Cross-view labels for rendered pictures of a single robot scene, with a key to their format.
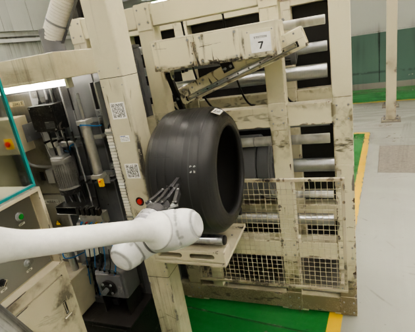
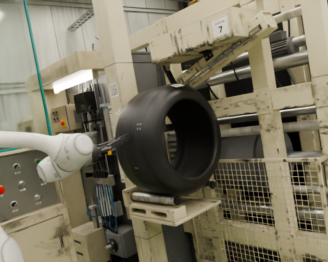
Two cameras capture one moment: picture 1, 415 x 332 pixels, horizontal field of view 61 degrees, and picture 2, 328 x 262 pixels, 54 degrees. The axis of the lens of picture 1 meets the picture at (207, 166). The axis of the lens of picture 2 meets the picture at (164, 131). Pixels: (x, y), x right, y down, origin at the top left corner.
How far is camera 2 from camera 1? 0.76 m
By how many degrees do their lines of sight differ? 28
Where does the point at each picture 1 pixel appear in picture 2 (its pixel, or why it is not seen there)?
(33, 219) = not seen: hidden behind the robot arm
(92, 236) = (0, 136)
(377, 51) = not seen: outside the picture
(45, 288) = (45, 220)
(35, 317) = (33, 238)
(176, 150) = (133, 113)
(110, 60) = (109, 52)
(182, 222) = (69, 140)
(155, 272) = (138, 233)
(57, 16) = not seen: hidden behind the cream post
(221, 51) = (193, 39)
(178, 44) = (165, 39)
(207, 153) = (153, 115)
